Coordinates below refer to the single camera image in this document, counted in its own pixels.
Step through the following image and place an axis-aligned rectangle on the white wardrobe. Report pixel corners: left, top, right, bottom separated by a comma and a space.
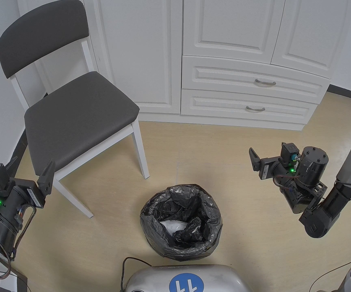
15, 0, 351, 131

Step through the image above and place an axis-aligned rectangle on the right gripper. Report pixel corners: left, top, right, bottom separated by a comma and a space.
248, 147, 298, 181

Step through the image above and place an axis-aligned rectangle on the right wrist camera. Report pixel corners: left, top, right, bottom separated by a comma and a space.
280, 143, 300, 167

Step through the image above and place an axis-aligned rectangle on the black plastic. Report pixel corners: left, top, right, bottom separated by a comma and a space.
173, 217, 206, 243

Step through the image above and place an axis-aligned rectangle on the white paper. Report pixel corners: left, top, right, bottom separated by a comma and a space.
160, 220, 189, 237

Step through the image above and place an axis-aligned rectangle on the grey padded white chair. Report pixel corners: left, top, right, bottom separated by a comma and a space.
0, 0, 150, 218

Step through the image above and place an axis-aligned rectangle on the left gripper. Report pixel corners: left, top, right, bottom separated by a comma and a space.
0, 159, 56, 225

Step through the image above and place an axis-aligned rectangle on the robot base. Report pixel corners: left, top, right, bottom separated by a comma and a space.
127, 264, 249, 292

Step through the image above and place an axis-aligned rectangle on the black cable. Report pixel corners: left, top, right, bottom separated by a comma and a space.
120, 257, 153, 291

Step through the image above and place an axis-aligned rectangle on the black plastic bag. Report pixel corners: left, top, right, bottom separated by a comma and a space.
140, 185, 224, 258

